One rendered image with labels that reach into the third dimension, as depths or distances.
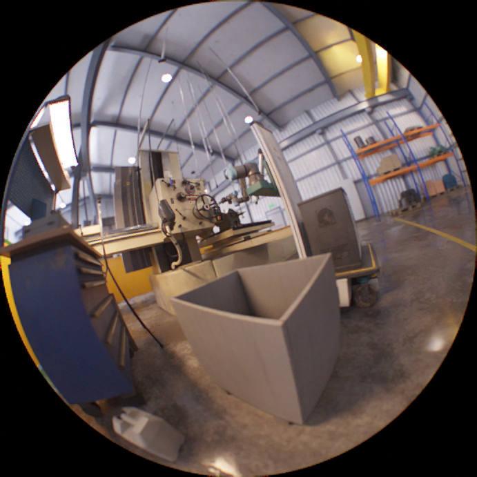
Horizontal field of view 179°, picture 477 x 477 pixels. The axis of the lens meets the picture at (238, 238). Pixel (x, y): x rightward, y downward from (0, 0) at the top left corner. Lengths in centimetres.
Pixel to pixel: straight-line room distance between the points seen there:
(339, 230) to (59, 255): 147
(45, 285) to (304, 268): 112
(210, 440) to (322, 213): 132
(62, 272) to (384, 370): 139
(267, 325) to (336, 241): 85
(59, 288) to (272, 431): 99
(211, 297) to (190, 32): 803
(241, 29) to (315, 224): 776
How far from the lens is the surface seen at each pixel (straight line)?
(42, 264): 86
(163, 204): 146
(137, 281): 423
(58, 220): 80
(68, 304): 80
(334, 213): 102
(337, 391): 79
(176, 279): 202
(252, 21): 806
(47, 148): 148
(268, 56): 840
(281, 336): 26
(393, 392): 80
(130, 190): 284
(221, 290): 79
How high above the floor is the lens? 69
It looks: 2 degrees up
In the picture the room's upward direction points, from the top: 17 degrees counter-clockwise
